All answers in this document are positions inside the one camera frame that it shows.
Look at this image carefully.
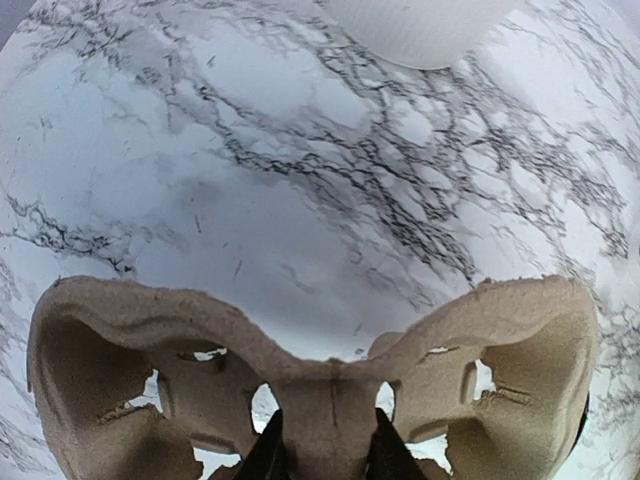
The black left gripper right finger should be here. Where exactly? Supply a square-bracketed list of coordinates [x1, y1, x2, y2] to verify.
[367, 408, 425, 480]

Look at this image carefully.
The brown cardboard cup carrier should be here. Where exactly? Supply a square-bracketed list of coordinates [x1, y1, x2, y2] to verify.
[27, 276, 598, 479]

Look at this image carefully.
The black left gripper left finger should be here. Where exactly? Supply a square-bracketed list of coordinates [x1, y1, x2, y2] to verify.
[234, 409, 290, 480]

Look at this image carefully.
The white container with sachets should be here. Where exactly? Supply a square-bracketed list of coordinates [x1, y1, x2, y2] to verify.
[326, 0, 522, 70]

